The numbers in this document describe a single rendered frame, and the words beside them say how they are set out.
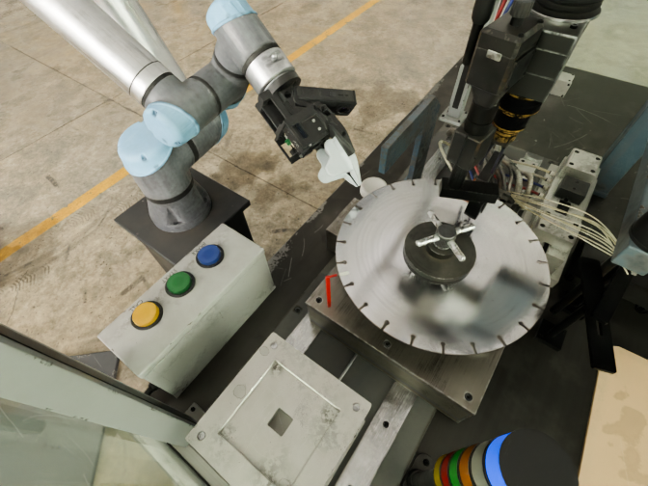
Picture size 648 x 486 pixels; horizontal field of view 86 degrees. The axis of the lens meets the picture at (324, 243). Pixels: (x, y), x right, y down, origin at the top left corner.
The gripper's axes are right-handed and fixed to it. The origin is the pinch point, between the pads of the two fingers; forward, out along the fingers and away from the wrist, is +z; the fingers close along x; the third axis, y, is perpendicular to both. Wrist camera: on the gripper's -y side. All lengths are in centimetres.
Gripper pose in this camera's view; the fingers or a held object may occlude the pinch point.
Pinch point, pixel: (358, 177)
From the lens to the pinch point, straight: 61.8
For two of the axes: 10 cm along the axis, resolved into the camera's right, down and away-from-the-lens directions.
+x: 3.5, -1.6, -9.2
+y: -7.2, 5.8, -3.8
